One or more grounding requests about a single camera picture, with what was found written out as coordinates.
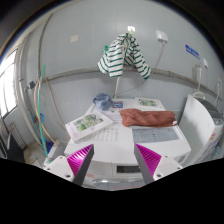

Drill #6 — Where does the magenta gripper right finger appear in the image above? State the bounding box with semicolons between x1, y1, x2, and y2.
133;143;184;185

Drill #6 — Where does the grey horizontal wall pipe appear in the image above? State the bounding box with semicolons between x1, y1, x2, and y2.
42;66;217;98

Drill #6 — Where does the brown towel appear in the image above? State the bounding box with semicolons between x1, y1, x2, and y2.
120;109;177;127

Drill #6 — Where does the green white striped shirt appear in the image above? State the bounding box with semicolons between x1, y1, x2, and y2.
97;33;151;79

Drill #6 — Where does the green hose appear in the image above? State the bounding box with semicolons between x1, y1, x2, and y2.
35;64;52;164

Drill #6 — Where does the white picture board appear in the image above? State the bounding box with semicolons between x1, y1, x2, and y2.
65;111;114;142

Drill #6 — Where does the small picture card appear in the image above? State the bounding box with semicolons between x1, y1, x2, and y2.
135;97;164;110

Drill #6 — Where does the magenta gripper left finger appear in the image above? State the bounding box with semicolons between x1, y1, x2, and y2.
44;143;95;187

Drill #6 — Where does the white power cable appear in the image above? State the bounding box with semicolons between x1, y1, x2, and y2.
117;42;167;98

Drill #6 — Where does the white wall socket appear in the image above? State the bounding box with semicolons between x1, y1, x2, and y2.
156;31;168;43

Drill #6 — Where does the blue wall sign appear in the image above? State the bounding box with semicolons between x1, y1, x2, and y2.
185;45;200;59

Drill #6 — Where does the blue crumpled cloth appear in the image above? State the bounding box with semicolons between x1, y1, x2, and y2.
93;93;113;111

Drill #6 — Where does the window with frame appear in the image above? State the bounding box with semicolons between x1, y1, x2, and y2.
0;50;17;116

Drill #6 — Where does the beige hose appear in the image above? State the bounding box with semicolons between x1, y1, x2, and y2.
32;79;62;148

